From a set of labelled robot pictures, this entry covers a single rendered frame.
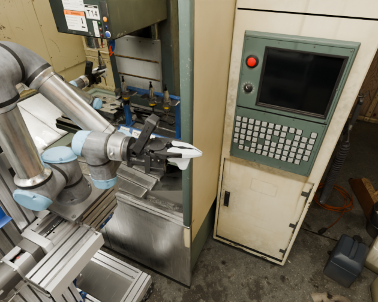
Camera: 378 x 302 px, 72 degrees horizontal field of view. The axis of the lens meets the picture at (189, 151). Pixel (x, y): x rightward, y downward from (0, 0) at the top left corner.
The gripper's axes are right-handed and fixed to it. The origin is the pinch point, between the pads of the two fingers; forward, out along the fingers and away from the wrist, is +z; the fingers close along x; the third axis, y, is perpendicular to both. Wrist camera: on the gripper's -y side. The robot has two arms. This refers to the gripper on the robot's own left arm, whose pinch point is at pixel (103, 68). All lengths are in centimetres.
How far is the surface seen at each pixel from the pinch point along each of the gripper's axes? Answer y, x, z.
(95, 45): -18.7, 4.4, -7.7
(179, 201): 61, 86, -46
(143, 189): 60, 59, -48
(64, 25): -33.5, -4.2, -21.4
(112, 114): 31.1, 10.4, -11.8
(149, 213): 50, 79, -70
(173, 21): -26, 35, 48
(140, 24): -31.4, 32.5, 7.6
